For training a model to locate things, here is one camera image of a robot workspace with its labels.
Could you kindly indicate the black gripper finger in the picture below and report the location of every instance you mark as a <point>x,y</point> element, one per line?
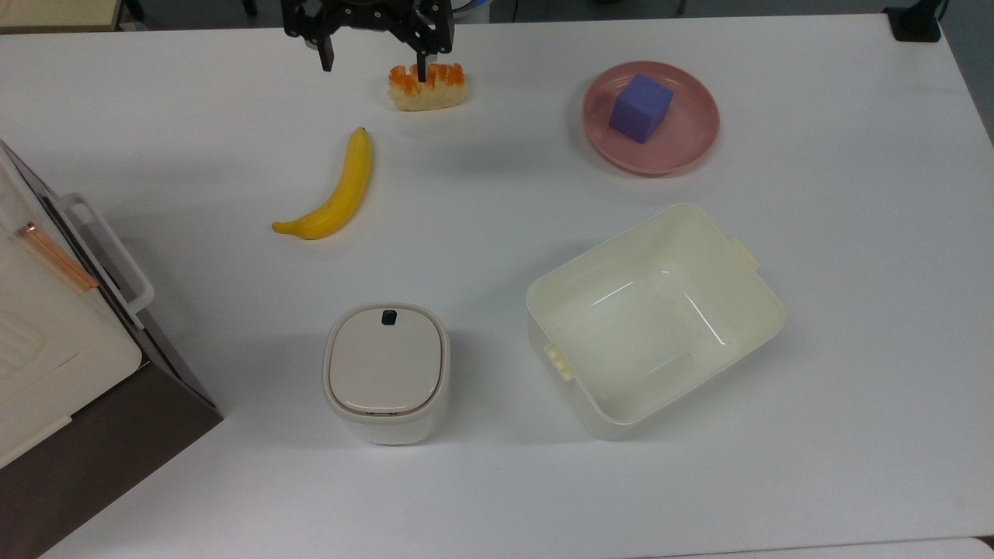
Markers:
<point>422,66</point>
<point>327,57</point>

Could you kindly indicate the yellow banana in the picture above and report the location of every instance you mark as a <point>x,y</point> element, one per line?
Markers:
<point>342,194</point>

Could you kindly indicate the pink plastic plate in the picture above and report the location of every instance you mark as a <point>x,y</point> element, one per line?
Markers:
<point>687,136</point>

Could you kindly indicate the small beige lidded trash can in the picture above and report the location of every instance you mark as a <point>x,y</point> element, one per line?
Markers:
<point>387,365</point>

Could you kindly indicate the cream plastic bin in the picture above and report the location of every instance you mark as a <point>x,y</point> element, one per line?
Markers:
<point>652,326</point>

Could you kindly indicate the white toy appliance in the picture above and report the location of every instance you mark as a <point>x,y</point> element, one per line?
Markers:
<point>46,341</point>

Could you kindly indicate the black table clamp mount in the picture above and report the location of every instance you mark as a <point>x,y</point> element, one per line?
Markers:
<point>915,25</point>

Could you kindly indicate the light wooden side table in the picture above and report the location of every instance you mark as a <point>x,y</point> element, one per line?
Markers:
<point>54,12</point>

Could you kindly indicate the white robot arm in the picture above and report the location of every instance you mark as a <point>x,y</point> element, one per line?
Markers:
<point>470,7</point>

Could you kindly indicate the dark brown wooden box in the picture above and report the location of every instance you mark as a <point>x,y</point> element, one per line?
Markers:
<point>116,442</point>

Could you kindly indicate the purple foam cube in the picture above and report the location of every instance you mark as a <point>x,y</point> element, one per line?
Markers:
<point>640,109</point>

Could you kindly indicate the bread with orange topping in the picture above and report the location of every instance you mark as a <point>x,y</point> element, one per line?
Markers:
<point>435,95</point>

